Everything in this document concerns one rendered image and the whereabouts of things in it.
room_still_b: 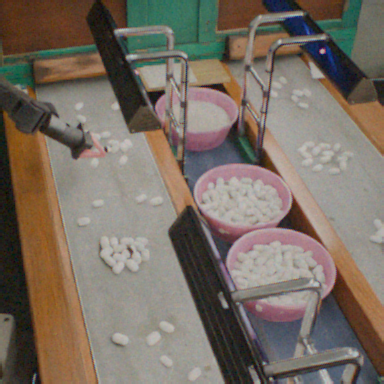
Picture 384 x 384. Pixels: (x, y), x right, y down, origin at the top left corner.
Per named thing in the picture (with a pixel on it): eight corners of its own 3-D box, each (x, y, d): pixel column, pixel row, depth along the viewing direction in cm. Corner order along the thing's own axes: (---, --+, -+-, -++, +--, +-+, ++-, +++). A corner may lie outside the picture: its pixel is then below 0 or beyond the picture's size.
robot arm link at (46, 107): (14, 129, 170) (32, 102, 167) (9, 110, 178) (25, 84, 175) (52, 148, 176) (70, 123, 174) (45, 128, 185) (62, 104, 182)
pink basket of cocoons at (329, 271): (243, 342, 154) (248, 316, 148) (210, 263, 173) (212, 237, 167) (346, 320, 159) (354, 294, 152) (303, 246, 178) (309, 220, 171)
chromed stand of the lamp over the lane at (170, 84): (125, 198, 192) (120, 60, 162) (112, 158, 207) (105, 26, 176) (187, 188, 196) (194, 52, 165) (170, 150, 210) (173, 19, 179)
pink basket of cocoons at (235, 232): (234, 266, 172) (237, 240, 166) (173, 211, 188) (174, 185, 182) (306, 227, 183) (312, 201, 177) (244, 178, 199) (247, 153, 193)
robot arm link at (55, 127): (37, 134, 171) (49, 117, 170) (33, 123, 177) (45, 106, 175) (59, 146, 175) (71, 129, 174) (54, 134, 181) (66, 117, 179)
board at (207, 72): (136, 93, 218) (136, 90, 217) (127, 71, 229) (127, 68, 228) (230, 82, 224) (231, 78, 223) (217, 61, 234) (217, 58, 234)
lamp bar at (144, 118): (129, 135, 152) (128, 108, 147) (85, 21, 196) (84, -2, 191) (162, 130, 154) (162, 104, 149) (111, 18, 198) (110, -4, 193)
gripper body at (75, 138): (85, 124, 183) (64, 112, 178) (91, 144, 175) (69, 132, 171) (72, 141, 185) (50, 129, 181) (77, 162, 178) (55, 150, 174)
